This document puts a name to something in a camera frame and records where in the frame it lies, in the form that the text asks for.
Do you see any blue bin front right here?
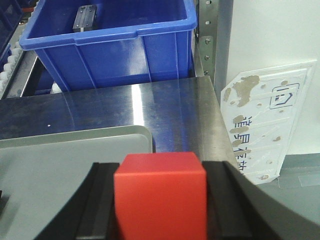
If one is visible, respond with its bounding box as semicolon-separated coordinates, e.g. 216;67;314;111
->
19;0;197;92

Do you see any blue bin front left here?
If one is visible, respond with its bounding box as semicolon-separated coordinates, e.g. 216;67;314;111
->
0;0;23;59

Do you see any worn white floor sticker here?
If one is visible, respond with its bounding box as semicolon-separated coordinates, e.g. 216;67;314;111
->
220;60;317;185

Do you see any grey metal tray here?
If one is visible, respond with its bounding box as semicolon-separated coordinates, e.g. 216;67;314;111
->
0;125;153;240

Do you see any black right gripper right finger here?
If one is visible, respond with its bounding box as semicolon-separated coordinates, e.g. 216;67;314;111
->
202;161;320;240

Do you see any red cube block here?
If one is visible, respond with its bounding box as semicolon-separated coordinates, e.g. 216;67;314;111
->
114;151;208;240

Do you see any white roller conveyor rail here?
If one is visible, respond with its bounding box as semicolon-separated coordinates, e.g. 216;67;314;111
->
0;41;24;96

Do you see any blue bin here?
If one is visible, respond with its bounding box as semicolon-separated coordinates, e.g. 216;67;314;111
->
19;0;197;92
0;0;23;59

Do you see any grey metal block in bin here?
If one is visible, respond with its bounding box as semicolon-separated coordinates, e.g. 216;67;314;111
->
72;4;98;33

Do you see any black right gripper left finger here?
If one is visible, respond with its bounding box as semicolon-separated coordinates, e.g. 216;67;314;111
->
35;162;120;240

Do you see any steel shelf upright post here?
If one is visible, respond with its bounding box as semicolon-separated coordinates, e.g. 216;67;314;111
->
193;0;235;86

